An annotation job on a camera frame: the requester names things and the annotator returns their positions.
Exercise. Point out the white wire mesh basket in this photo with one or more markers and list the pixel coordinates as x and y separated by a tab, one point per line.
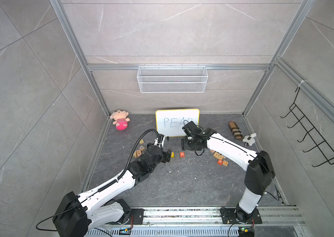
172	79

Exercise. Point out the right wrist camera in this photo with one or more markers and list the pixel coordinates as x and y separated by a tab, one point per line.
191	130

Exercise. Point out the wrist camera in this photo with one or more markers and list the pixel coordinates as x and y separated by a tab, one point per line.
159	142
191	130

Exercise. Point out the yellow framed whiteboard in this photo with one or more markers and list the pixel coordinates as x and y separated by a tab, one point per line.
171	122

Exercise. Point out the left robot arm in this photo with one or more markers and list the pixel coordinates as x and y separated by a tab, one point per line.
77	214

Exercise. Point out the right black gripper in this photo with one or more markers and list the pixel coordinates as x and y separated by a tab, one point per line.
185	145

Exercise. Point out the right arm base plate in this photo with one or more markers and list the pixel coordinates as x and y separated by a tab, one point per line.
229	216

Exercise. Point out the black wire hook rack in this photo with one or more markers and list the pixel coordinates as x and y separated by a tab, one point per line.
312	133

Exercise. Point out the striped brown glasses case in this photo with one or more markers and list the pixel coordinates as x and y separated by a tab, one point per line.
237	133

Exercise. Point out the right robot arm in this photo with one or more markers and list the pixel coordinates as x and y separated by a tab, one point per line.
257	165

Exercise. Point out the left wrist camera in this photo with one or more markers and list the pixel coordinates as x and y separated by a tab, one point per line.
159	142

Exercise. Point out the pink plush doll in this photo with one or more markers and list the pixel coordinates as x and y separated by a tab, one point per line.
121	119

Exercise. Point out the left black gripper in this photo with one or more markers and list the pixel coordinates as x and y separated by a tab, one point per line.
166	156

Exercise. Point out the red R letter block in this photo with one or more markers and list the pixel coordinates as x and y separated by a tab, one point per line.
220	162

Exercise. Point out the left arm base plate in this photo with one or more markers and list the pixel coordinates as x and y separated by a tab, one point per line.
134	216

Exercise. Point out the wooden picture block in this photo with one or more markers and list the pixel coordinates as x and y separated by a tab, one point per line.
138	153

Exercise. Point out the white plush dog toy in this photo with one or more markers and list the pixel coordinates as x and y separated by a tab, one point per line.
249	140

